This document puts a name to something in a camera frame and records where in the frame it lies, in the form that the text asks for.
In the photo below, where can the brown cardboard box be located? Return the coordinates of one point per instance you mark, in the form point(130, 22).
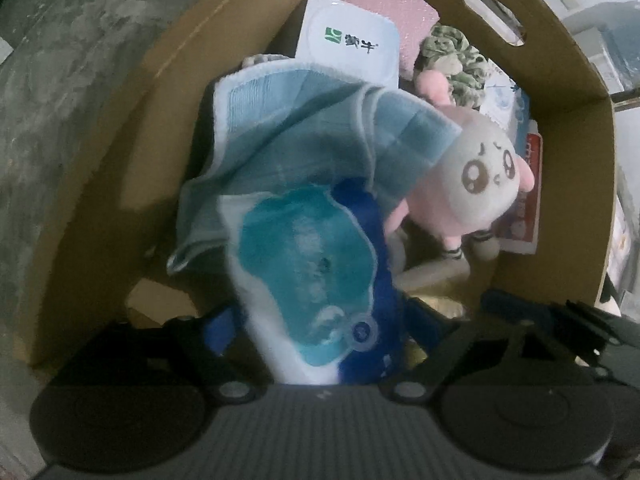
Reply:
point(150, 85)

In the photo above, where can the blue wet wipes pack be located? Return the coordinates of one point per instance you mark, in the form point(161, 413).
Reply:
point(310, 280)

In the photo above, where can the pink mesh sponge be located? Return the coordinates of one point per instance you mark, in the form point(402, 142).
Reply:
point(400, 5)

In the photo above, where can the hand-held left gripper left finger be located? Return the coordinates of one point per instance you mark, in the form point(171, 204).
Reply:
point(220, 332)

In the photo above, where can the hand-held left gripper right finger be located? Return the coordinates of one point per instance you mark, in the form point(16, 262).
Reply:
point(415, 320)

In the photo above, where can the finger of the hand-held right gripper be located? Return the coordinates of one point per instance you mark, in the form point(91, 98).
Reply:
point(520, 302)

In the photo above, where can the light blue towel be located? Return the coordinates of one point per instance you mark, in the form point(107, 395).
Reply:
point(300, 125)

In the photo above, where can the pink plush toy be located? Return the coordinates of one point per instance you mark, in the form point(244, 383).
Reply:
point(475, 175)

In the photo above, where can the red white wet wipes pack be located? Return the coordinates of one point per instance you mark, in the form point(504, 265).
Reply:
point(530, 195)

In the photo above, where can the green floral scrunchie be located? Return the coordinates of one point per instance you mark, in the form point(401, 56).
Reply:
point(465, 70)

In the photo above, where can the white pack with green logo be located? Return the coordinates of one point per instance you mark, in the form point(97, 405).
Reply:
point(350, 20)

